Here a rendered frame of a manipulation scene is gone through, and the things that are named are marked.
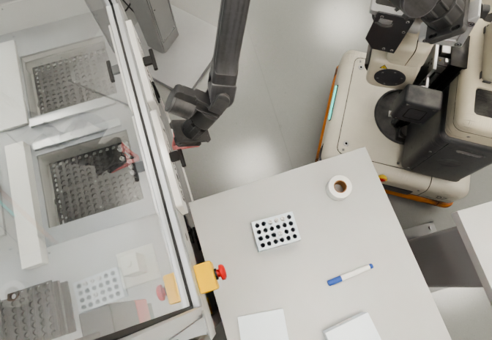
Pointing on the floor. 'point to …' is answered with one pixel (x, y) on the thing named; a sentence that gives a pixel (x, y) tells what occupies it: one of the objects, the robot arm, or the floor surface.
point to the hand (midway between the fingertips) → (176, 146)
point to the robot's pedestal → (456, 250)
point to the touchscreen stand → (168, 31)
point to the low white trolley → (317, 254)
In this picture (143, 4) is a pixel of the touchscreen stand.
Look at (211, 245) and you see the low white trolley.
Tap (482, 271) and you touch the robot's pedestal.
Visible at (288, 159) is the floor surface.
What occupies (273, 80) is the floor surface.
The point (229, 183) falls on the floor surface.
